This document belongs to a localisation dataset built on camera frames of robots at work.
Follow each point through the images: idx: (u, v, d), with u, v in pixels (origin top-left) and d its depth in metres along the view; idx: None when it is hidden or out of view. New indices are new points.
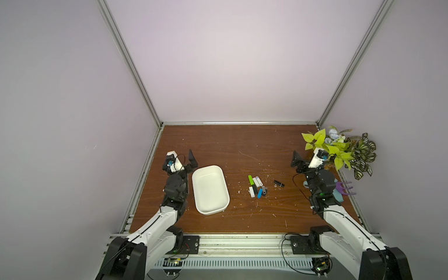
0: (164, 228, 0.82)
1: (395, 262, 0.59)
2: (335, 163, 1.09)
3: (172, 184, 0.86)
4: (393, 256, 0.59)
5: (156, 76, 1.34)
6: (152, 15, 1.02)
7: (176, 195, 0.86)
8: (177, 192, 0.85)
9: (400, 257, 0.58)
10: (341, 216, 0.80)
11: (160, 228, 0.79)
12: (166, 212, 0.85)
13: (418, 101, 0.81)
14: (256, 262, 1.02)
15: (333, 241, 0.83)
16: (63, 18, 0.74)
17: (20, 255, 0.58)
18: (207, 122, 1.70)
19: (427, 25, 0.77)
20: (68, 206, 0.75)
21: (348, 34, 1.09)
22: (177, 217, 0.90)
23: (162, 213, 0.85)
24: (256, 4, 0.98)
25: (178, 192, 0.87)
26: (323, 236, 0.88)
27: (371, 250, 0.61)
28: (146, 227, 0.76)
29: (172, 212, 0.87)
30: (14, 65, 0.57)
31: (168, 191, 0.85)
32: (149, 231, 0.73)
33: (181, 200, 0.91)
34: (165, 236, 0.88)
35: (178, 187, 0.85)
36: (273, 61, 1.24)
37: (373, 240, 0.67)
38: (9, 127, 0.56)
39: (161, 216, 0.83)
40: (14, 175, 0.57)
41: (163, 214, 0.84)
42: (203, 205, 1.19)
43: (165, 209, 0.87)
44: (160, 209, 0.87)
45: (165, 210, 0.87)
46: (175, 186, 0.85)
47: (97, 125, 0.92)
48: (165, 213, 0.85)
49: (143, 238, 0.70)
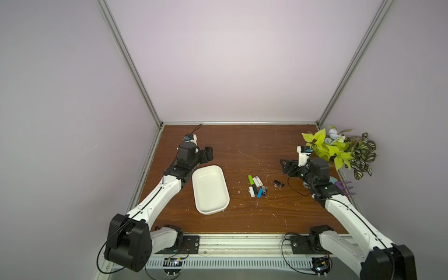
0: (167, 199, 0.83)
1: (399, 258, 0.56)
2: (335, 162, 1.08)
3: (186, 145, 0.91)
4: (399, 254, 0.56)
5: (156, 76, 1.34)
6: (152, 15, 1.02)
7: (186, 156, 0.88)
8: (188, 152, 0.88)
9: (407, 255, 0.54)
10: (345, 207, 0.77)
11: (161, 202, 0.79)
12: (168, 183, 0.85)
13: (418, 101, 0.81)
14: (256, 262, 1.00)
15: (331, 237, 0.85)
16: (63, 18, 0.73)
17: (20, 255, 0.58)
18: (207, 122, 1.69)
19: (427, 25, 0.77)
20: (68, 206, 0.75)
21: (348, 34, 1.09)
22: (181, 185, 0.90)
23: (164, 184, 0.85)
24: (256, 4, 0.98)
25: (189, 154, 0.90)
26: (322, 235, 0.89)
27: (377, 250, 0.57)
28: (148, 201, 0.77)
29: (176, 181, 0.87)
30: (14, 65, 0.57)
31: (181, 150, 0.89)
32: (150, 206, 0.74)
33: (187, 167, 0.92)
34: (168, 230, 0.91)
35: (191, 147, 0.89)
36: (273, 61, 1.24)
37: (380, 237, 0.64)
38: (9, 127, 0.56)
39: (163, 187, 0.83)
40: (14, 176, 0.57)
41: (165, 186, 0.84)
42: (203, 206, 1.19)
43: (168, 178, 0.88)
44: (163, 179, 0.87)
45: (168, 181, 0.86)
46: (189, 146, 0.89)
47: (97, 125, 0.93)
48: (167, 185, 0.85)
49: (144, 214, 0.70)
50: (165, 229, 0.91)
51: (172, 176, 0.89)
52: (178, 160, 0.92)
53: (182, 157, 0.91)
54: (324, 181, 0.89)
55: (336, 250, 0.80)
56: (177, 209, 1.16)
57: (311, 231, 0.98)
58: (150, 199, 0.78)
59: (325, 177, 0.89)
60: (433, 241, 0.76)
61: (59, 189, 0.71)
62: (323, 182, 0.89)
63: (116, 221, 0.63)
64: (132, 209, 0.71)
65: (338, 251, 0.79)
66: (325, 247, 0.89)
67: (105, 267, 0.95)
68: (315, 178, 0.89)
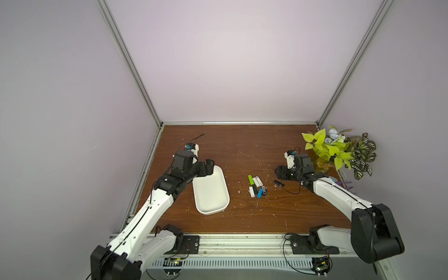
0: (156, 220, 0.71)
1: (381, 217, 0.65)
2: (335, 162, 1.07)
3: (185, 153, 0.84)
4: (380, 212, 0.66)
5: (156, 76, 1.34)
6: (152, 15, 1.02)
7: (183, 164, 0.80)
8: (185, 160, 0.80)
9: (385, 212, 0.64)
10: (329, 185, 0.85)
11: (149, 227, 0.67)
12: (157, 201, 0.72)
13: (418, 101, 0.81)
14: (256, 262, 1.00)
15: (326, 230, 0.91)
16: (63, 18, 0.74)
17: (20, 254, 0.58)
18: (207, 122, 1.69)
19: (427, 25, 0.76)
20: (67, 206, 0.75)
21: (348, 34, 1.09)
22: (172, 200, 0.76)
23: (151, 202, 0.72)
24: (256, 4, 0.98)
25: (186, 163, 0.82)
26: (321, 231, 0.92)
27: (359, 209, 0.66)
28: (133, 226, 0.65)
29: (167, 197, 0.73)
30: (13, 65, 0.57)
31: (177, 158, 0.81)
32: (135, 234, 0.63)
33: (182, 177, 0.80)
34: (165, 236, 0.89)
35: (189, 156, 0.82)
36: (273, 61, 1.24)
37: (360, 201, 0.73)
38: (9, 127, 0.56)
39: (150, 207, 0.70)
40: (14, 176, 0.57)
41: (153, 206, 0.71)
42: (203, 206, 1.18)
43: (157, 193, 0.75)
44: (151, 196, 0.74)
45: (157, 198, 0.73)
46: (186, 154, 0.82)
47: (97, 126, 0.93)
48: (156, 203, 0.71)
49: (127, 246, 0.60)
50: (162, 235, 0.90)
51: (162, 191, 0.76)
52: (173, 169, 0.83)
53: (177, 166, 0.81)
54: (308, 171, 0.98)
55: (332, 237, 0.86)
56: (177, 209, 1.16)
57: (310, 231, 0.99)
58: (135, 223, 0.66)
59: (308, 167, 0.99)
60: (433, 241, 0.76)
61: (58, 189, 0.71)
62: (308, 172, 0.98)
63: (97, 255, 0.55)
64: (112, 240, 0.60)
65: (333, 238, 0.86)
66: (325, 242, 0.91)
67: None
68: (300, 170, 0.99)
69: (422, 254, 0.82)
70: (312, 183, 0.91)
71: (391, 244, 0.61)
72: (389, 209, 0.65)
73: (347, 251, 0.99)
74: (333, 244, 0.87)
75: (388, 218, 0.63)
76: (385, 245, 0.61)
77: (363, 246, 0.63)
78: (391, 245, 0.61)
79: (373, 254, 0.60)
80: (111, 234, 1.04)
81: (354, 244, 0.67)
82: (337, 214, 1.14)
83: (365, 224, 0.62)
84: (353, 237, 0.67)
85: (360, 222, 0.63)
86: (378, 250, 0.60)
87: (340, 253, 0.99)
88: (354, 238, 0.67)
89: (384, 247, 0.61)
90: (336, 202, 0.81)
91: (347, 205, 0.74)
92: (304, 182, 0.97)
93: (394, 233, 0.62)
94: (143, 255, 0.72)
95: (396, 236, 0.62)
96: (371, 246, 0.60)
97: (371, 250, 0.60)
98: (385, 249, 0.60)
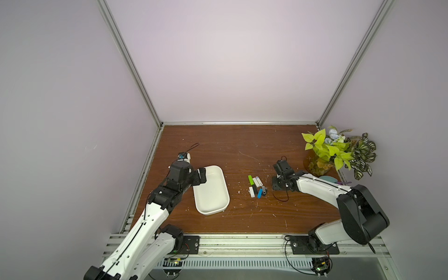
0: (150, 235, 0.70)
1: (361, 197, 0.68)
2: (335, 162, 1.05)
3: (180, 164, 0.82)
4: (359, 193, 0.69)
5: (156, 77, 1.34)
6: (152, 15, 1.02)
7: (179, 175, 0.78)
8: (181, 171, 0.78)
9: (364, 192, 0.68)
10: (311, 180, 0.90)
11: (142, 244, 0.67)
12: (151, 217, 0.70)
13: (417, 100, 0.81)
14: (256, 262, 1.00)
15: (322, 228, 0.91)
16: (63, 18, 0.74)
17: (20, 254, 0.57)
18: (207, 122, 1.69)
19: (427, 25, 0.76)
20: (67, 206, 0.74)
21: (349, 34, 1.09)
22: (167, 213, 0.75)
23: (145, 219, 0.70)
24: (256, 4, 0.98)
25: (182, 175, 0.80)
26: (318, 231, 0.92)
27: (341, 195, 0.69)
28: (127, 243, 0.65)
29: (161, 212, 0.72)
30: (14, 63, 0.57)
31: (173, 169, 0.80)
32: (128, 253, 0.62)
33: (177, 189, 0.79)
34: (163, 241, 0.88)
35: (185, 167, 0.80)
36: (273, 62, 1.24)
37: (340, 187, 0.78)
38: (10, 126, 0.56)
39: (144, 223, 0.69)
40: (14, 175, 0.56)
41: (147, 222, 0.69)
42: (203, 205, 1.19)
43: (151, 207, 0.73)
44: (145, 211, 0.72)
45: (151, 213, 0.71)
46: (182, 166, 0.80)
47: (96, 126, 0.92)
48: (150, 219, 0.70)
49: (120, 266, 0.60)
50: (160, 240, 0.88)
51: (156, 205, 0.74)
52: (169, 180, 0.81)
53: (172, 178, 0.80)
54: (289, 172, 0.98)
55: (329, 234, 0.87)
56: (177, 209, 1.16)
57: (310, 234, 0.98)
58: (129, 240, 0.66)
59: (287, 169, 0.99)
60: (433, 241, 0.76)
61: (59, 189, 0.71)
62: (289, 172, 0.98)
63: (89, 277, 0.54)
64: (106, 259, 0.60)
65: (330, 235, 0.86)
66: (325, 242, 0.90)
67: None
68: (281, 175, 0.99)
69: (422, 254, 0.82)
70: (296, 182, 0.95)
71: (378, 220, 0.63)
72: (366, 188, 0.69)
73: (347, 251, 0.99)
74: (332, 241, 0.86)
75: (368, 196, 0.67)
76: (374, 223, 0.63)
77: (354, 230, 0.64)
78: (378, 220, 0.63)
79: (365, 235, 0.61)
80: (111, 234, 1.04)
81: (347, 230, 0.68)
82: (336, 214, 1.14)
83: (349, 206, 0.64)
84: (343, 221, 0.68)
85: (344, 206, 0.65)
86: (369, 228, 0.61)
87: (340, 253, 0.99)
88: (345, 225, 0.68)
89: (373, 226, 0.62)
90: (320, 193, 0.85)
91: (332, 194, 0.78)
92: (288, 184, 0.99)
93: (377, 209, 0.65)
94: (139, 268, 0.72)
95: (380, 212, 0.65)
96: (361, 226, 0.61)
97: (363, 230, 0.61)
98: (375, 227, 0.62)
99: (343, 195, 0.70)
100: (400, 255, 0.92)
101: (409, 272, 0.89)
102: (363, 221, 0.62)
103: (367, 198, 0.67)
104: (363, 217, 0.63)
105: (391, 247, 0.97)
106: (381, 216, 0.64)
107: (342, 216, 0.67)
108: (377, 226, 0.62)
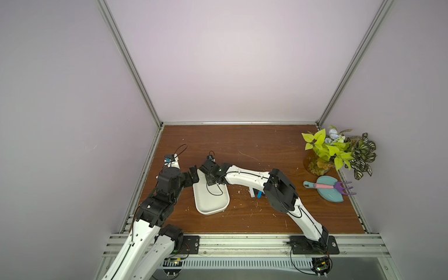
0: (140, 256, 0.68)
1: (277, 178, 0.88)
2: (335, 162, 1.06)
3: (168, 172, 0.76)
4: (275, 176, 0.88)
5: (156, 77, 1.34)
6: (151, 15, 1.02)
7: (168, 187, 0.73)
8: (169, 182, 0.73)
9: (279, 174, 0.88)
10: (237, 173, 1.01)
11: (132, 266, 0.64)
12: (139, 237, 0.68)
13: (417, 101, 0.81)
14: (256, 262, 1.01)
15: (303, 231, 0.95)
16: (63, 18, 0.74)
17: (20, 254, 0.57)
18: (207, 122, 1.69)
19: (427, 25, 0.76)
20: (67, 206, 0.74)
21: (349, 34, 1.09)
22: (157, 228, 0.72)
23: (133, 238, 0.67)
24: (256, 5, 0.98)
25: (171, 185, 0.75)
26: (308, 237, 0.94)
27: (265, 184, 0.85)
28: (115, 268, 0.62)
29: (149, 230, 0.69)
30: (16, 63, 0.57)
31: (161, 179, 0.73)
32: None
33: (168, 200, 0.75)
34: (162, 245, 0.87)
35: (174, 177, 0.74)
36: (273, 61, 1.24)
37: (262, 175, 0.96)
38: (12, 126, 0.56)
39: (132, 245, 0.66)
40: (15, 175, 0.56)
41: (135, 243, 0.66)
42: (203, 204, 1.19)
43: (139, 226, 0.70)
44: (133, 230, 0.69)
45: (139, 233, 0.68)
46: (171, 175, 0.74)
47: (95, 126, 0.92)
48: (138, 240, 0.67)
49: None
50: (158, 245, 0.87)
51: (144, 222, 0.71)
52: (158, 191, 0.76)
53: (162, 189, 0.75)
54: (214, 169, 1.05)
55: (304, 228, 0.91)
56: (177, 209, 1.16)
57: (310, 240, 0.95)
58: (117, 265, 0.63)
59: (212, 167, 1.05)
60: (432, 242, 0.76)
61: (58, 189, 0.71)
62: (214, 170, 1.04)
63: None
64: None
65: (303, 227, 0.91)
66: (317, 234, 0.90)
67: (105, 267, 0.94)
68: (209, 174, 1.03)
69: (422, 255, 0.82)
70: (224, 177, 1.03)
71: (289, 191, 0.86)
72: (279, 170, 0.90)
73: (347, 251, 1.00)
74: (312, 228, 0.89)
75: (281, 177, 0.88)
76: (289, 195, 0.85)
77: (280, 206, 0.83)
78: (290, 192, 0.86)
79: (287, 207, 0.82)
80: (111, 234, 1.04)
81: (273, 205, 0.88)
82: (336, 214, 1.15)
83: (273, 192, 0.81)
84: (269, 202, 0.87)
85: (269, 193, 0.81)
86: (286, 200, 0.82)
87: (340, 253, 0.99)
88: (273, 204, 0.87)
89: (289, 197, 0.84)
90: (246, 182, 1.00)
91: (257, 183, 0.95)
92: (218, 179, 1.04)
93: (288, 184, 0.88)
94: None
95: (290, 184, 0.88)
96: (283, 203, 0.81)
97: (285, 204, 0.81)
98: (290, 198, 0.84)
99: (266, 182, 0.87)
100: (399, 255, 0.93)
101: (408, 272, 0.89)
102: (284, 198, 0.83)
103: (281, 178, 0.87)
104: (282, 195, 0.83)
105: (392, 247, 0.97)
106: (291, 188, 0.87)
107: (269, 199, 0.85)
108: (291, 197, 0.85)
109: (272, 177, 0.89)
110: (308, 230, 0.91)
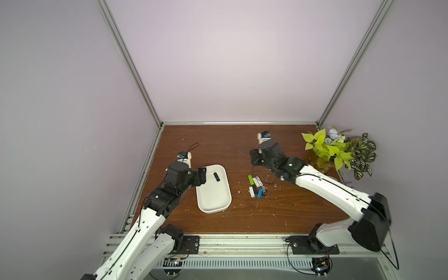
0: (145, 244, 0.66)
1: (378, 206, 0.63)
2: (335, 162, 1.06)
3: (178, 166, 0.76)
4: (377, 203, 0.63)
5: (156, 77, 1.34)
6: (151, 15, 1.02)
7: (176, 179, 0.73)
8: (178, 175, 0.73)
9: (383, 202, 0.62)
10: (317, 178, 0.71)
11: (137, 251, 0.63)
12: (146, 223, 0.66)
13: (417, 101, 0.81)
14: (256, 262, 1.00)
15: (323, 231, 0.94)
16: (63, 18, 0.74)
17: (19, 254, 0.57)
18: (207, 122, 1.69)
19: (426, 25, 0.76)
20: (66, 206, 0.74)
21: (349, 34, 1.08)
22: (163, 219, 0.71)
23: (140, 224, 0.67)
24: (256, 4, 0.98)
25: (179, 177, 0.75)
26: (320, 235, 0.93)
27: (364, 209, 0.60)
28: (120, 252, 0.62)
29: (156, 219, 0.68)
30: (15, 65, 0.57)
31: (170, 172, 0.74)
32: (121, 262, 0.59)
33: (175, 193, 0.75)
34: (162, 242, 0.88)
35: (183, 170, 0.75)
36: (273, 60, 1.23)
37: (358, 196, 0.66)
38: (13, 126, 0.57)
39: (139, 230, 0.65)
40: (14, 175, 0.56)
41: (141, 229, 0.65)
42: (206, 205, 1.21)
43: (147, 213, 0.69)
44: (141, 217, 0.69)
45: (146, 219, 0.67)
46: (181, 168, 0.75)
47: (95, 126, 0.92)
48: (144, 226, 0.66)
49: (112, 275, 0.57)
50: (160, 241, 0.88)
51: (151, 210, 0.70)
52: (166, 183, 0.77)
53: (170, 180, 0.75)
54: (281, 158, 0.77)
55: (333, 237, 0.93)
56: (177, 209, 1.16)
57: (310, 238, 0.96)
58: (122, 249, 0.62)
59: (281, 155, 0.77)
60: (433, 242, 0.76)
61: (58, 189, 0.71)
62: (281, 160, 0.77)
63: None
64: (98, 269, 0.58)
65: (333, 237, 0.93)
66: (328, 244, 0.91)
67: None
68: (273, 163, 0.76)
69: (422, 255, 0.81)
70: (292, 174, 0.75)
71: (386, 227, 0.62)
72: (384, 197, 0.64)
73: (347, 251, 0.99)
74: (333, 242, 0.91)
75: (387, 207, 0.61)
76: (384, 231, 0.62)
77: (369, 242, 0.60)
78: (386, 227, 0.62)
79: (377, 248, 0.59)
80: (111, 234, 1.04)
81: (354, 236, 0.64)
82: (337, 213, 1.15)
83: (377, 226, 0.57)
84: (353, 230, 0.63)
85: (371, 225, 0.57)
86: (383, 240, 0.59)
87: (340, 253, 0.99)
88: (355, 234, 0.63)
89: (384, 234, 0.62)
90: (326, 194, 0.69)
91: (349, 203, 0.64)
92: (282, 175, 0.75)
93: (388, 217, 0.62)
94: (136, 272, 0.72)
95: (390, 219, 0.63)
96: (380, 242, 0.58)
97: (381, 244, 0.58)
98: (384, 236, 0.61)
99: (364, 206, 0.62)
100: (400, 255, 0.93)
101: (408, 272, 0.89)
102: (382, 235, 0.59)
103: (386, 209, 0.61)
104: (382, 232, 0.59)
105: (391, 247, 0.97)
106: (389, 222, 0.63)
107: (358, 228, 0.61)
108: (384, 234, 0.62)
109: (373, 202, 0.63)
110: (330, 239, 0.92)
